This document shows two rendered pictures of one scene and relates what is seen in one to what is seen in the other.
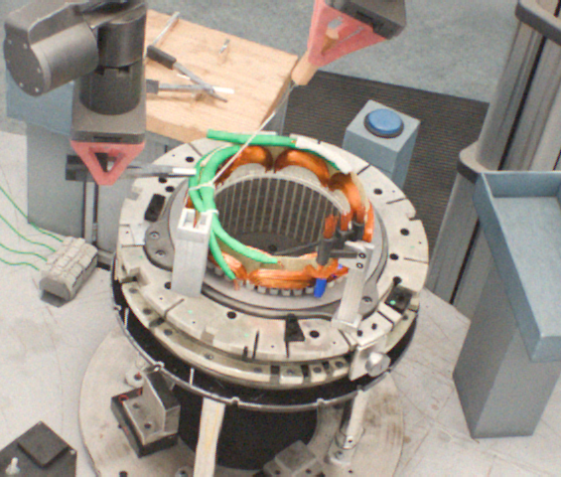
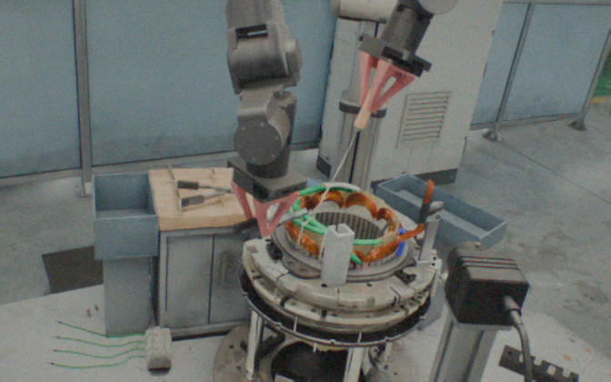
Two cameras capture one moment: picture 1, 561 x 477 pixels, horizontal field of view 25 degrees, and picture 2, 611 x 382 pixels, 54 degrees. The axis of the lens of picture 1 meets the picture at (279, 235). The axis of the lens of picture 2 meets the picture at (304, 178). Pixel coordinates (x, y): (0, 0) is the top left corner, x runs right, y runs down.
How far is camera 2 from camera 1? 0.72 m
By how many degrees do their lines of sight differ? 32
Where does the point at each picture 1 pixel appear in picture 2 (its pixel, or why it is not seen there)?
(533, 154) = (365, 181)
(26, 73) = (260, 146)
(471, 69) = not seen: hidden behind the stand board
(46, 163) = (119, 286)
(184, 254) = (339, 256)
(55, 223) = (127, 327)
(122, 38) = (292, 115)
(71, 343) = not seen: outside the picture
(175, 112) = (216, 210)
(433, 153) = not seen: hidden behind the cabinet
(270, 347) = (405, 290)
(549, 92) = (369, 145)
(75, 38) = (281, 115)
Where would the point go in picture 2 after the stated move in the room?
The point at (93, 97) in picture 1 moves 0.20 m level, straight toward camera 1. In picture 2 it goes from (271, 167) to (385, 241)
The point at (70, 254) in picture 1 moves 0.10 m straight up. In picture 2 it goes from (158, 337) to (159, 295)
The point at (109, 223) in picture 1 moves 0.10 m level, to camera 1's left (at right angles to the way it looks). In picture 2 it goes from (175, 306) to (123, 319)
